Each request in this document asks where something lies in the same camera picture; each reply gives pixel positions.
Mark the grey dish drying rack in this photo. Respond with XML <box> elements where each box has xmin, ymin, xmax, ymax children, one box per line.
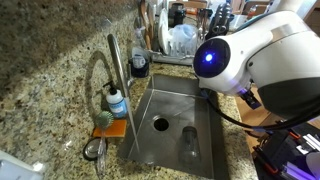
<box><xmin>149</xmin><ymin>24</ymin><xmax>198</xmax><ymax>66</ymax></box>

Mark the green dish brush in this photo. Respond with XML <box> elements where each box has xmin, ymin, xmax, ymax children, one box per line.
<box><xmin>96</xmin><ymin>111</ymin><xmax>114</xmax><ymax>177</ymax></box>

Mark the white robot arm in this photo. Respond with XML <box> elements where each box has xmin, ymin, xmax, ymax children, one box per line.
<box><xmin>193</xmin><ymin>0</ymin><xmax>320</xmax><ymax>118</ymax></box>

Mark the orange sponge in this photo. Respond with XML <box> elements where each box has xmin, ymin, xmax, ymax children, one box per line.
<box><xmin>92</xmin><ymin>119</ymin><xmax>127</xmax><ymax>138</ymax></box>

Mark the dark blue cup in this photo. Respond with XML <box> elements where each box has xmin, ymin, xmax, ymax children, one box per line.
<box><xmin>131</xmin><ymin>57</ymin><xmax>149</xmax><ymax>78</ymax></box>

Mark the white blue soap bottle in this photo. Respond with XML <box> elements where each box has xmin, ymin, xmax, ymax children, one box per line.
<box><xmin>105</xmin><ymin>81</ymin><xmax>127</xmax><ymax>119</ymax></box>

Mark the clear glass in sink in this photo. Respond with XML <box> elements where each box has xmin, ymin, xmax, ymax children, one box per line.
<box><xmin>180</xmin><ymin>126</ymin><xmax>201</xmax><ymax>164</ymax></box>

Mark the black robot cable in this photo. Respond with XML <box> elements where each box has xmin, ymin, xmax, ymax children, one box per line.
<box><xmin>199</xmin><ymin>89</ymin><xmax>320</xmax><ymax>132</ymax></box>

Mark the curved steel faucet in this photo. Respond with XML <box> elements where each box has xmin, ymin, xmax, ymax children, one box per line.
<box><xmin>107</xmin><ymin>34</ymin><xmax>134</xmax><ymax>97</ymax></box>

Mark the stainless steel sink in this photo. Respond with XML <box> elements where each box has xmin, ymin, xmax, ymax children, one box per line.
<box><xmin>118</xmin><ymin>74</ymin><xmax>229</xmax><ymax>180</ymax></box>

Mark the black knife block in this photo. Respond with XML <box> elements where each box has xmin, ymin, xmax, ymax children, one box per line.
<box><xmin>205</xmin><ymin>3</ymin><xmax>231</xmax><ymax>40</ymax></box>

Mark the white plate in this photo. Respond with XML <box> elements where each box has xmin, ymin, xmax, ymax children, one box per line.
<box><xmin>158</xmin><ymin>8</ymin><xmax>169</xmax><ymax>55</ymax></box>

